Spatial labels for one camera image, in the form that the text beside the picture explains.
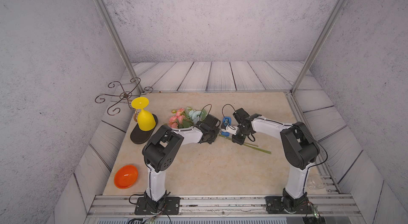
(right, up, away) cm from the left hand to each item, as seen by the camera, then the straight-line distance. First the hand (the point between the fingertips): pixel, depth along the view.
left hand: (224, 133), depth 96 cm
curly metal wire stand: (-48, +22, -18) cm, 56 cm away
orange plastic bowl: (-50, -19, -15) cm, 56 cm away
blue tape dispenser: (+2, +7, +3) cm, 8 cm away
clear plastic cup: (+43, -21, -17) cm, 51 cm away
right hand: (+7, -3, -1) cm, 7 cm away
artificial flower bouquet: (-22, +8, +6) cm, 24 cm away
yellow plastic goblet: (-39, +9, -19) cm, 44 cm away
